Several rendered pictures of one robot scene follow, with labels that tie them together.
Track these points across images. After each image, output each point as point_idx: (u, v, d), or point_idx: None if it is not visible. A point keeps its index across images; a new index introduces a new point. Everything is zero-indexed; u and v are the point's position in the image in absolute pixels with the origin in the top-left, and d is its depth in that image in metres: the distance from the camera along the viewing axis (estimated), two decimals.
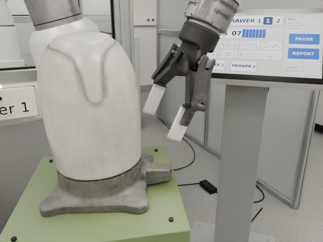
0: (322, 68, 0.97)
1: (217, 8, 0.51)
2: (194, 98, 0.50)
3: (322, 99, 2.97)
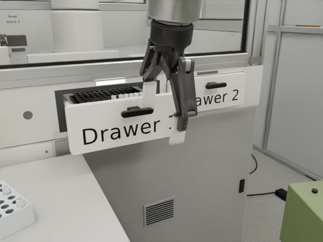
0: None
1: None
2: None
3: None
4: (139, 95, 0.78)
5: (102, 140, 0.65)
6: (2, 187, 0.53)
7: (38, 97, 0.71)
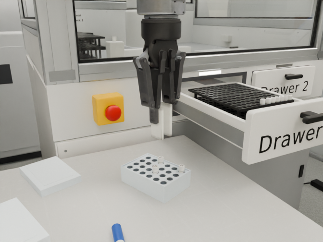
0: None
1: None
2: (179, 91, 0.61)
3: None
4: (285, 98, 0.72)
5: (274, 148, 0.60)
6: (158, 157, 0.63)
7: None
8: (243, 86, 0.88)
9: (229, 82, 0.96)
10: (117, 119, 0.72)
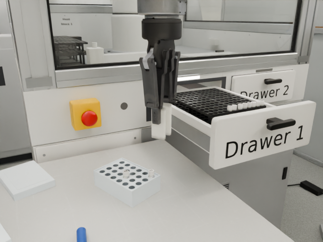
0: None
1: None
2: (175, 90, 0.62)
3: None
4: (257, 104, 0.74)
5: (241, 153, 0.62)
6: (229, 106, 0.70)
7: (133, 90, 0.83)
8: (221, 90, 0.90)
9: (209, 87, 0.98)
10: (93, 124, 0.74)
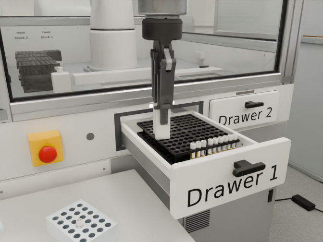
0: None
1: None
2: None
3: None
4: (229, 139, 0.69)
5: (205, 200, 0.56)
6: (197, 143, 0.65)
7: (100, 120, 0.78)
8: (196, 117, 0.85)
9: (185, 111, 0.92)
10: (52, 161, 0.68)
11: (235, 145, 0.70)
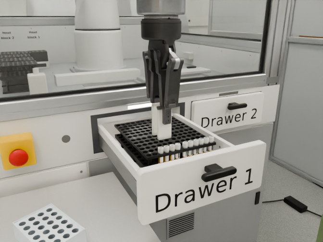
0: None
1: None
2: None
3: None
4: (205, 141, 0.67)
5: (175, 205, 0.55)
6: (170, 146, 0.63)
7: (75, 122, 0.76)
8: (176, 119, 0.83)
9: None
10: (23, 164, 0.67)
11: (212, 148, 0.69)
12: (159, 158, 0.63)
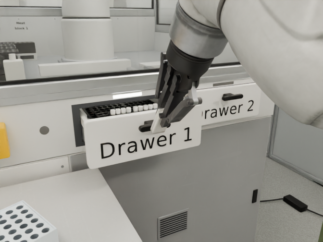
0: None
1: None
2: None
3: None
4: (154, 106, 0.78)
5: (118, 154, 0.65)
6: (121, 109, 0.74)
7: (55, 112, 0.70)
8: None
9: None
10: None
11: None
12: None
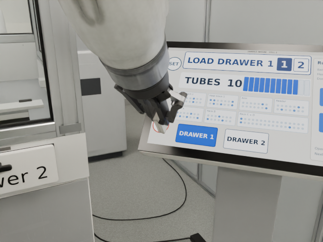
0: None
1: None
2: None
3: None
4: None
5: None
6: None
7: None
8: None
9: None
10: None
11: None
12: None
